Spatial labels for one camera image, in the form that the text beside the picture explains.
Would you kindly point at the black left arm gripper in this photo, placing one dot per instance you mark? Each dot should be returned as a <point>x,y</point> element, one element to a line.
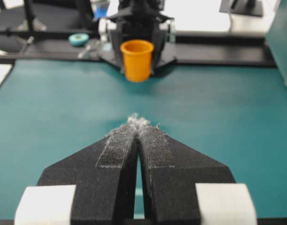
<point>137,19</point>

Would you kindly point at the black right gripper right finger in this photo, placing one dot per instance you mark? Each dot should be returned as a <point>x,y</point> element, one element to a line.
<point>186,187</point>

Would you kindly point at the teal upright side panel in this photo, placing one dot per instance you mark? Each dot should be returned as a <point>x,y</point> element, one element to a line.
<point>277,38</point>

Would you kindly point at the teal tape roll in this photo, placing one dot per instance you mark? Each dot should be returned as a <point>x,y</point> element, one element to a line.
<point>78,39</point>

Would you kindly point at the black table frame rail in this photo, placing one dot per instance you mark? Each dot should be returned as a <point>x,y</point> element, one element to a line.
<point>196,50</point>

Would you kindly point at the black monitor stand base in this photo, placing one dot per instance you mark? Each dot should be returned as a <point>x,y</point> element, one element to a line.
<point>242,7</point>

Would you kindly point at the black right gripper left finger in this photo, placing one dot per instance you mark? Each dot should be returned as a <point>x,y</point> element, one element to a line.
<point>94,186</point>

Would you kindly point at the blue container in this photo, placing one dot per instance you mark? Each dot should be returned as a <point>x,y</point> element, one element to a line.
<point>101,8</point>

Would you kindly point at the orange plastic cup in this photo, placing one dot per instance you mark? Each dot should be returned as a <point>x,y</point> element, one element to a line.
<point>137,58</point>

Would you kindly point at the silver screw bolt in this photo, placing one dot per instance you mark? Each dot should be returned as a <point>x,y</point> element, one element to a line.
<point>83,54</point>

